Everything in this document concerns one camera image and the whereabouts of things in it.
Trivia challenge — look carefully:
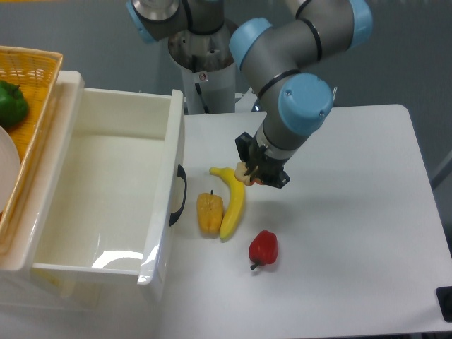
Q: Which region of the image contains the black drawer handle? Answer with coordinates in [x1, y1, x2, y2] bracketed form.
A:
[169, 164, 188, 226]

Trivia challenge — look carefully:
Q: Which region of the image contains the yellow bell pepper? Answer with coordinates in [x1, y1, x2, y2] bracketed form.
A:
[196, 190, 224, 234]

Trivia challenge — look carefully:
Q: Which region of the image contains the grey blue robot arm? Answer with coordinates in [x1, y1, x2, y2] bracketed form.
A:
[126, 1, 373, 188]

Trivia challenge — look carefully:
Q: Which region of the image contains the white drawer cabinet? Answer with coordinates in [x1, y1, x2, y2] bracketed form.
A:
[1, 71, 165, 310]

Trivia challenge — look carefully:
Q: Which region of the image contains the red bell pepper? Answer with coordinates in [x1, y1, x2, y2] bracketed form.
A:
[249, 230, 279, 270]

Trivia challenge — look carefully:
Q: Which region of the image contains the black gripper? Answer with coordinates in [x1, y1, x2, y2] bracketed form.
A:
[235, 132, 290, 188]

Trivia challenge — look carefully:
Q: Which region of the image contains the black table corner device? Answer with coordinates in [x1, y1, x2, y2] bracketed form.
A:
[436, 286, 452, 323]

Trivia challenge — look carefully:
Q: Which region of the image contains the white plate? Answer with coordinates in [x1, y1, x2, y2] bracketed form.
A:
[0, 127, 20, 212]

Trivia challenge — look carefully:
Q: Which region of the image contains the round beige bread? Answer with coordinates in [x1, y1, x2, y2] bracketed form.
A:
[234, 162, 263, 186]

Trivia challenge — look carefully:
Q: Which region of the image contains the green bell pepper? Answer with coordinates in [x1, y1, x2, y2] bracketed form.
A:
[1, 80, 29, 129]

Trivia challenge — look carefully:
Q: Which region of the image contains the yellow woven basket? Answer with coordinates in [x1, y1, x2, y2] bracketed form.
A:
[1, 46, 64, 254]

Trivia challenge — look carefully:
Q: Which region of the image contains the yellow banana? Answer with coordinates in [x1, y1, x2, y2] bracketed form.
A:
[209, 167, 246, 242]

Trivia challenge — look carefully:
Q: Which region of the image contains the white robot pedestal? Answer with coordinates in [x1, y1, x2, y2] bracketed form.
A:
[168, 19, 237, 115]

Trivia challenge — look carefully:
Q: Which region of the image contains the white open drawer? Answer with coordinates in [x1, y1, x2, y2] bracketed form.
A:
[32, 89, 184, 286]

